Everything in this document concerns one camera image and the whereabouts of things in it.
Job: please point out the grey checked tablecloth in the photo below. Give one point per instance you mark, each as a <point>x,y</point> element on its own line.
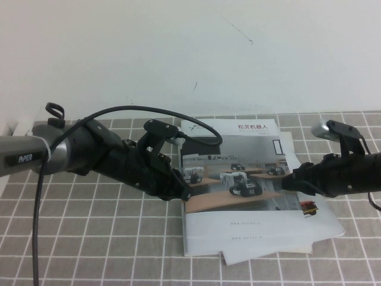
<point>89,232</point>

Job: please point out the plain white brochure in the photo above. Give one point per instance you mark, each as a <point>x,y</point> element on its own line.
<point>238,258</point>

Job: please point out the white zip tie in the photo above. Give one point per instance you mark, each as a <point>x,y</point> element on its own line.
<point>47,150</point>

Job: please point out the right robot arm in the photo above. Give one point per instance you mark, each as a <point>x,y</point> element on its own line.
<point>370,172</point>

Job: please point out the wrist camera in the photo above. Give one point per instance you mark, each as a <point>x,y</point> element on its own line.
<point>323,128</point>
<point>157,126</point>

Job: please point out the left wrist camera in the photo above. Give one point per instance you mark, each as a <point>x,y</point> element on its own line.
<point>157,126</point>

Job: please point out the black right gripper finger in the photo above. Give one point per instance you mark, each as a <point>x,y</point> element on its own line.
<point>300,187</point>
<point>306,171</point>

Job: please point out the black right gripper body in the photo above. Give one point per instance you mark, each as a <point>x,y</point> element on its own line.
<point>336,175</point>

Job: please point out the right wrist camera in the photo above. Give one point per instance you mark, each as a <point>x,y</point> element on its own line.
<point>323,128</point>

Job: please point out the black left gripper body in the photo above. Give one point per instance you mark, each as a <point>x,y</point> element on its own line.
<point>149,172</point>

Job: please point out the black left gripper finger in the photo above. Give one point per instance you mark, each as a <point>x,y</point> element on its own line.
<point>180,181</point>
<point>184,199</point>

